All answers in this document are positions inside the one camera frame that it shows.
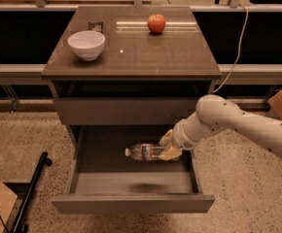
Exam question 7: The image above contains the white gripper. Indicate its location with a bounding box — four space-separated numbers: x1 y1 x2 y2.
159 114 212 161

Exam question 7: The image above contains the clear plastic water bottle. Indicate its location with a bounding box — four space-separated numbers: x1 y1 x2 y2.
124 143 164 162

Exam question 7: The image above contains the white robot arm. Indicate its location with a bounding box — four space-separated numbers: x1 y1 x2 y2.
159 94 282 161

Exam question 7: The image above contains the open grey lower drawer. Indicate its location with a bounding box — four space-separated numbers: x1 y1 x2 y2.
52 125 215 214

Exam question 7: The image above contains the grey upper drawer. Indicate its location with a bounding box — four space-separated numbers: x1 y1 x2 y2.
53 98 197 125

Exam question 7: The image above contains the red apple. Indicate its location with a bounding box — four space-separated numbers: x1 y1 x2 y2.
147 14 165 34

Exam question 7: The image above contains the black metal stand leg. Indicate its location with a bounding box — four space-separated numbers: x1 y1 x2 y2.
11 151 53 233

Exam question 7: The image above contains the white ceramic bowl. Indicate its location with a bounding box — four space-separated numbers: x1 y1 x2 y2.
68 30 106 61

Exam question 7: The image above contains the grey metal rail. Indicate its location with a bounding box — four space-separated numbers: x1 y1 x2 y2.
0 64 282 85

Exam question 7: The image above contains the white cable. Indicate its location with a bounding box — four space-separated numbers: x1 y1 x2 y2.
212 3 250 94

